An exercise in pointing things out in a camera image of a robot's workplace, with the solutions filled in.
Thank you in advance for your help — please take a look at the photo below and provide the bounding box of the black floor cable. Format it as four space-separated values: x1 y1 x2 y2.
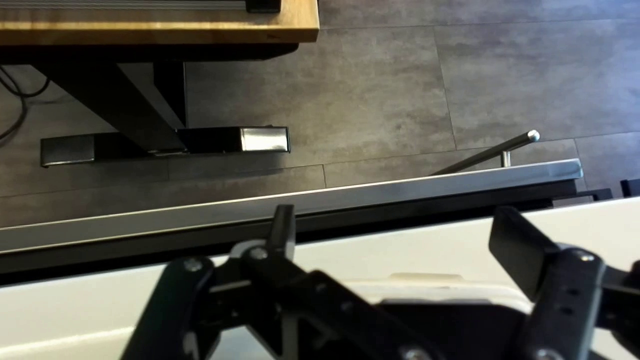
0 65 53 145

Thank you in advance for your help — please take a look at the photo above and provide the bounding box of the wooden desk with black legs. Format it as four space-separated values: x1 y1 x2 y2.
0 0 322 171

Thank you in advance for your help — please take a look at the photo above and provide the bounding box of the metal drawer handle bar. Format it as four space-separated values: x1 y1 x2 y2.
435 129 545 179

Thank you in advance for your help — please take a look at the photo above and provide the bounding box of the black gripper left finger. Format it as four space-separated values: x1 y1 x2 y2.
121 205 428 360

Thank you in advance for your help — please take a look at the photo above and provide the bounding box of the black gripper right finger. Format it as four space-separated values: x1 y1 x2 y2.
489 206 640 360

